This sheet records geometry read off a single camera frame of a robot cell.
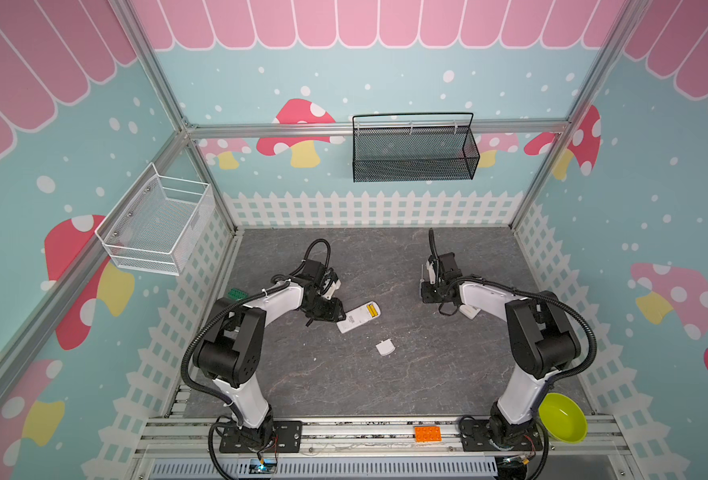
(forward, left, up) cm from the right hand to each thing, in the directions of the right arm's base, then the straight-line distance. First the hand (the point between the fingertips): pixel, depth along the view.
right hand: (425, 290), depth 99 cm
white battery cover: (-18, +14, -3) cm, 23 cm away
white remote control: (-9, +22, -1) cm, 24 cm away
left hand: (-11, +29, 0) cm, 31 cm away
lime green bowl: (-38, -31, -3) cm, 49 cm away
